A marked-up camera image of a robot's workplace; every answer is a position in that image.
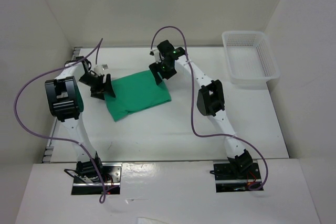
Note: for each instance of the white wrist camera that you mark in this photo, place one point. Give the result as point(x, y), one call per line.
point(99, 69)
point(156, 54)

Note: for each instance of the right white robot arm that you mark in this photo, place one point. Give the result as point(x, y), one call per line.
point(209, 100)

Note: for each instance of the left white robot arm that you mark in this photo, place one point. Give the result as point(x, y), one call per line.
point(66, 104)

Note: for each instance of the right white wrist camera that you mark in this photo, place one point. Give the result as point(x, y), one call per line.
point(156, 54)

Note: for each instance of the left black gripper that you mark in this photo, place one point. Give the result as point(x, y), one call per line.
point(106, 87)

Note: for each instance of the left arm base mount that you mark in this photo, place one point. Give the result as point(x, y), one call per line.
point(111, 175)

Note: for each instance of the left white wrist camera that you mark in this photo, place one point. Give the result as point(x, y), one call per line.
point(99, 69)

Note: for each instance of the green tank top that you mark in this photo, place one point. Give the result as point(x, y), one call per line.
point(135, 93)

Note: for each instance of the white plastic mesh basket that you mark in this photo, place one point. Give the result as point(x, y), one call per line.
point(250, 60)

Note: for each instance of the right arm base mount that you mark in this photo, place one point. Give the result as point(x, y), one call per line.
point(226, 181)

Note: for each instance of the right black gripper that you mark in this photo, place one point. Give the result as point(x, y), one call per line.
point(154, 67)

